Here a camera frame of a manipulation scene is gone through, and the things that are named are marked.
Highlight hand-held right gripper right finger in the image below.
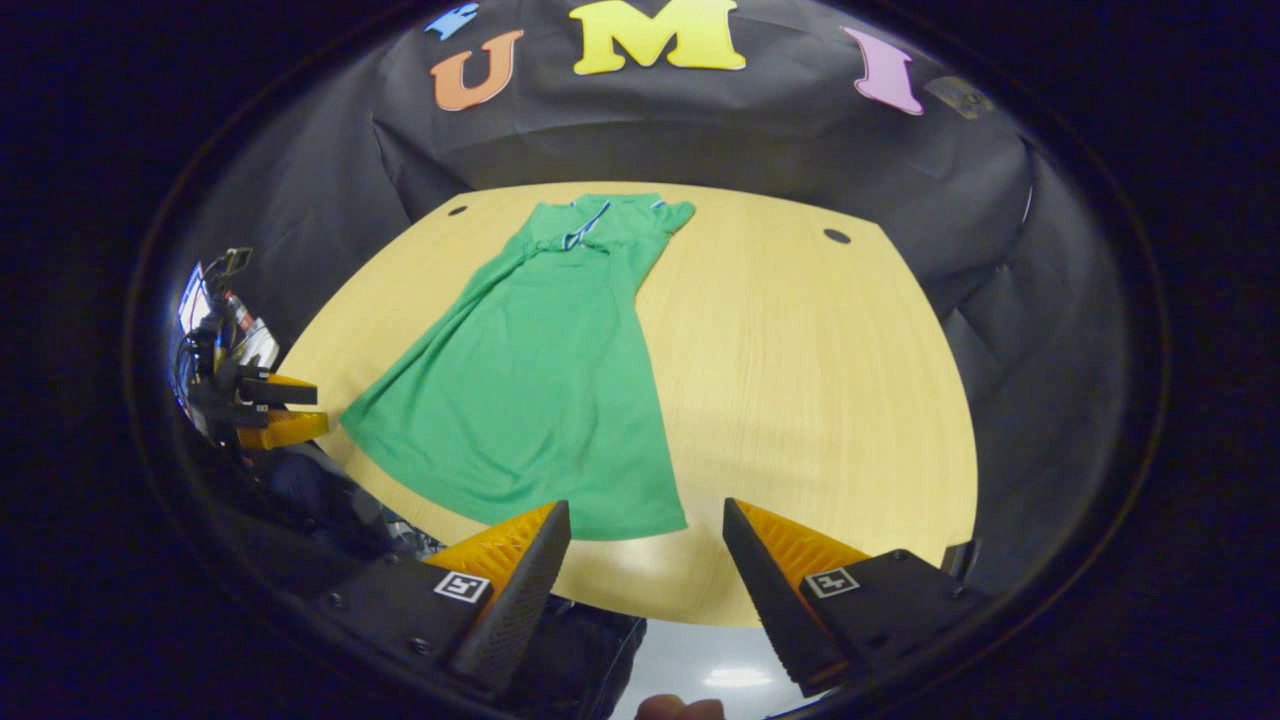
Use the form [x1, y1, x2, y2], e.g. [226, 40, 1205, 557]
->
[722, 497, 988, 699]

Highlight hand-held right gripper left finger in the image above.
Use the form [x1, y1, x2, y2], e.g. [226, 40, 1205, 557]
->
[315, 500, 573, 699]

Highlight black backdrop cloth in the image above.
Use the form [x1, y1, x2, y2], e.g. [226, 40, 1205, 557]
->
[165, 0, 1141, 621]

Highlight computer monitor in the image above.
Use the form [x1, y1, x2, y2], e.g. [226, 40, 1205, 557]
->
[178, 262, 213, 336]

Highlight green T-shirt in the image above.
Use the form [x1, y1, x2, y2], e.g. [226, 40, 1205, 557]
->
[340, 193, 698, 542]

